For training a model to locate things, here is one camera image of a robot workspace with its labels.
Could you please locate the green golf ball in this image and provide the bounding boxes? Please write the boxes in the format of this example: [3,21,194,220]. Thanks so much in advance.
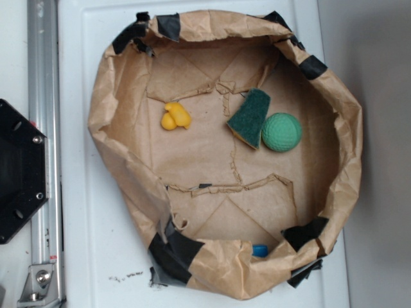
[262,113,302,153]

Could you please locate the aluminium extrusion rail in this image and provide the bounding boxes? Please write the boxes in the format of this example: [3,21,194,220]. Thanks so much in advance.
[17,1,66,307]

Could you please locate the yellow rubber duck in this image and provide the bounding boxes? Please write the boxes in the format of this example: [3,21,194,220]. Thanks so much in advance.
[161,102,191,130]

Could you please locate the blue bottle cap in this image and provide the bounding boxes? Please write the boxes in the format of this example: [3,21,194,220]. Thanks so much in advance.
[252,244,268,258]

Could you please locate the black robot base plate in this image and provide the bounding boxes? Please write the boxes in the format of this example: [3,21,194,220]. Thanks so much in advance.
[1,99,48,244]

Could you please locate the green and yellow sponge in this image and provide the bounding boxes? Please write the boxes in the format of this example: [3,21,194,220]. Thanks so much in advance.
[227,88,271,150]

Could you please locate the white plastic tray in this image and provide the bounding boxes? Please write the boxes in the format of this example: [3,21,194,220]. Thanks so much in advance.
[58,1,349,307]

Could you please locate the brown paper bag tray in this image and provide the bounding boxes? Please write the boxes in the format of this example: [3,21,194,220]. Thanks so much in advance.
[88,10,363,300]

